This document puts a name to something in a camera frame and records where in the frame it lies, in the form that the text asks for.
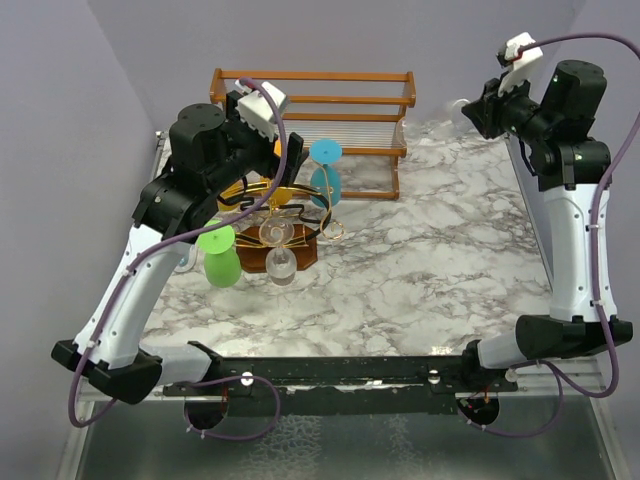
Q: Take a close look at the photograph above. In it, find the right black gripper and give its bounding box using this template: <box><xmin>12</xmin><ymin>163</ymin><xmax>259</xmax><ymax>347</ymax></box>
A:
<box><xmin>464</xmin><ymin>69</ymin><xmax>556</xmax><ymax>146</ymax></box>

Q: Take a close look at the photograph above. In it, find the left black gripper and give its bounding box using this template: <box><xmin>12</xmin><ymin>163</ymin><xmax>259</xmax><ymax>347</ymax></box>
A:
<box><xmin>207</xmin><ymin>92</ymin><xmax>309</xmax><ymax>195</ymax></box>

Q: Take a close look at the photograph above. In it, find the blue plastic wine glass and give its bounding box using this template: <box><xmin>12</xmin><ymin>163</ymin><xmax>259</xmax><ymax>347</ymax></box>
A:
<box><xmin>309</xmin><ymin>138</ymin><xmax>343</xmax><ymax>207</ymax></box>

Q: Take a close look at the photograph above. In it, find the orange wine glass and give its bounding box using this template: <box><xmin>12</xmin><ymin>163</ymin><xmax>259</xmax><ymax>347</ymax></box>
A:
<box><xmin>217</xmin><ymin>181</ymin><xmax>245</xmax><ymax>211</ymax></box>
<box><xmin>269</xmin><ymin>139</ymin><xmax>293</xmax><ymax>209</ymax></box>

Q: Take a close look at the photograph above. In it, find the gold wire wine glass rack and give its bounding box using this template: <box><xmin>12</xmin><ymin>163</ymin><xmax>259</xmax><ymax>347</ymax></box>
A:
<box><xmin>236</xmin><ymin>164</ymin><xmax>345</xmax><ymax>274</ymax></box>

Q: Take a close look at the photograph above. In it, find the clear glass cup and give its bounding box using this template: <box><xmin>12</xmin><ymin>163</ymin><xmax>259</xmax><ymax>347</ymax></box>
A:
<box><xmin>259</xmin><ymin>216</ymin><xmax>297</xmax><ymax>286</ymax></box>

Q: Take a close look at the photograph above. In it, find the green plastic wine glass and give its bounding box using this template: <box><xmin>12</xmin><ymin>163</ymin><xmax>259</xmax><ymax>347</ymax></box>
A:
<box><xmin>196</xmin><ymin>225</ymin><xmax>242</xmax><ymax>288</ymax></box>

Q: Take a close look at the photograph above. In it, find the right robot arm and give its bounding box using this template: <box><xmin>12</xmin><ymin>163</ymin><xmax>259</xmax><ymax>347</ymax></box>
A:
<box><xmin>459</xmin><ymin>60</ymin><xmax>633</xmax><ymax>391</ymax></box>

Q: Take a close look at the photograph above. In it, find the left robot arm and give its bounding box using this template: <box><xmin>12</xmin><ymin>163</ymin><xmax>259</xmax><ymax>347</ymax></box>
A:
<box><xmin>51</xmin><ymin>82</ymin><xmax>304</xmax><ymax>404</ymax></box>

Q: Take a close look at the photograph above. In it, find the wooden shelf rack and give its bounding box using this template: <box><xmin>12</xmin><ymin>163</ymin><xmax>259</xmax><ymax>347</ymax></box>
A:
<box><xmin>209</xmin><ymin>68</ymin><xmax>417</xmax><ymax>200</ymax></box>

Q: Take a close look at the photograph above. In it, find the blue packaged item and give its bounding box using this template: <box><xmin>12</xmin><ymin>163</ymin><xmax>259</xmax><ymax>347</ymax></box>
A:
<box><xmin>174</xmin><ymin>250</ymin><xmax>198</xmax><ymax>274</ymax></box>

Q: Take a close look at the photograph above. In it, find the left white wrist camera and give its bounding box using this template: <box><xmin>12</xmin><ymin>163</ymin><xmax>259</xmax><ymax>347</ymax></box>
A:
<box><xmin>235</xmin><ymin>79</ymin><xmax>290</xmax><ymax>141</ymax></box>

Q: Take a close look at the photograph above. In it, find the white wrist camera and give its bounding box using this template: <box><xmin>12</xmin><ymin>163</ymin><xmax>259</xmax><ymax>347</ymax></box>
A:
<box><xmin>235</xmin><ymin>79</ymin><xmax>290</xmax><ymax>141</ymax></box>
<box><xmin>497</xmin><ymin>32</ymin><xmax>543</xmax><ymax>97</ymax></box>

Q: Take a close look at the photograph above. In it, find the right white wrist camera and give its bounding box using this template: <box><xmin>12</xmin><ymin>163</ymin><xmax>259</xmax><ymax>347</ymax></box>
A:
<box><xmin>497</xmin><ymin>32</ymin><xmax>543</xmax><ymax>97</ymax></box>

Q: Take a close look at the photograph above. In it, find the black base frame bar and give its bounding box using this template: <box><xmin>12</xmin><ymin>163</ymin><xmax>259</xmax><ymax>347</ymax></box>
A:
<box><xmin>162</xmin><ymin>353</ymin><xmax>521</xmax><ymax>417</ymax></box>

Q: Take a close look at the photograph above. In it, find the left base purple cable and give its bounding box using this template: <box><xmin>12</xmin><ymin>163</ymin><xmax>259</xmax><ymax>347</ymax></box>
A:
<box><xmin>183</xmin><ymin>375</ymin><xmax>283</xmax><ymax>442</ymax></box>

